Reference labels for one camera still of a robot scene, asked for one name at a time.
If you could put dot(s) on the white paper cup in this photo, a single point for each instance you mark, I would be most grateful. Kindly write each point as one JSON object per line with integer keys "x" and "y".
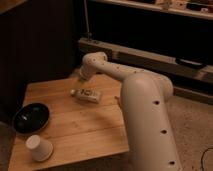
{"x": 40, "y": 149}

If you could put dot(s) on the metal pole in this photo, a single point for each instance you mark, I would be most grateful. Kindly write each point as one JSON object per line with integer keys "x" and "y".
{"x": 88, "y": 33}

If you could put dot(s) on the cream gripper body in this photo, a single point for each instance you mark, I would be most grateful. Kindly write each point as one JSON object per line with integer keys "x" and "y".
{"x": 84, "y": 74}

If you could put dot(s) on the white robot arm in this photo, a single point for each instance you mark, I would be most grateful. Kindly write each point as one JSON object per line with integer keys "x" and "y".
{"x": 143, "y": 98}

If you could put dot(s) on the white labelled bottle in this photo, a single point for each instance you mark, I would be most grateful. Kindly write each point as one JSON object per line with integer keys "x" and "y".
{"x": 88, "y": 95}

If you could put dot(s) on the black bowl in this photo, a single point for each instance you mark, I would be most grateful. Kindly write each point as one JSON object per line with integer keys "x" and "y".
{"x": 31, "y": 118}

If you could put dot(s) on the wooden table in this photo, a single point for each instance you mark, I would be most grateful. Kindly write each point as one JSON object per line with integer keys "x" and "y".
{"x": 78, "y": 130}

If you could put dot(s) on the black handle on shelf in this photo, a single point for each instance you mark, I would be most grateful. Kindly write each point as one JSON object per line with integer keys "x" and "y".
{"x": 190, "y": 64}

